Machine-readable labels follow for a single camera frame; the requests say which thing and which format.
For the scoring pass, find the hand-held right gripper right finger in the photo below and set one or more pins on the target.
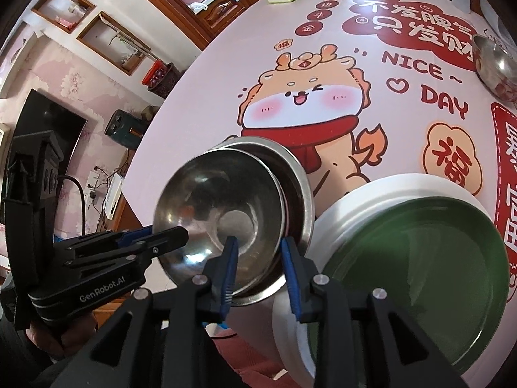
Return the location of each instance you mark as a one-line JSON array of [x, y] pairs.
[[291, 279]]

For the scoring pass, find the white router box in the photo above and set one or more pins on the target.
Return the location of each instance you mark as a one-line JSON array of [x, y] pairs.
[[113, 196]]

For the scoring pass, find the pink steel bowl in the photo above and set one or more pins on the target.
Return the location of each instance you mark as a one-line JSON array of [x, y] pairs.
[[218, 202]]

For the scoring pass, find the green plate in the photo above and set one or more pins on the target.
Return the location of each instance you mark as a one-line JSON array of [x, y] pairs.
[[412, 283]]

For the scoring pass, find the white plate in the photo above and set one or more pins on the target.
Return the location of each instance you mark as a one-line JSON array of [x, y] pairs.
[[347, 210]]

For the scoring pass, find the wooden lower kitchen cabinets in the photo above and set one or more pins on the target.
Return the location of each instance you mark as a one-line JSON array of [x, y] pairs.
[[226, 8]]

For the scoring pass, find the pink printed tablecloth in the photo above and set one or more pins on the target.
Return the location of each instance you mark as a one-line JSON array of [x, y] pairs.
[[282, 89]]

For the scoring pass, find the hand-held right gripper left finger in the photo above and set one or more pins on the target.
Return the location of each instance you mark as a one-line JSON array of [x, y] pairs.
[[230, 275]]

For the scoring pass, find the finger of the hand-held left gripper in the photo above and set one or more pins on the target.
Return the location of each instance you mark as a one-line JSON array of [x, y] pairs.
[[165, 240], [133, 235]]

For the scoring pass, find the person's left hand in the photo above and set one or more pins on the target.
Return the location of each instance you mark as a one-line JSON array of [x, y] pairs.
[[60, 333]]

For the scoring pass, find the large steel bowl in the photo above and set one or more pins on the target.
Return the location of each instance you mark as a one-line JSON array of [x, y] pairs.
[[297, 210]]

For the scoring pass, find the black television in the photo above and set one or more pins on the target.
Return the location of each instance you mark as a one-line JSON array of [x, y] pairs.
[[60, 113]]

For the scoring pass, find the wooden framed wall niche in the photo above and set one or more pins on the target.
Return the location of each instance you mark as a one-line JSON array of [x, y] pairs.
[[113, 42], [64, 8]]

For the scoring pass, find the small steel bowl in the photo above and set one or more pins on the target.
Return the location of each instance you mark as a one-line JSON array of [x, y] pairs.
[[499, 64]]

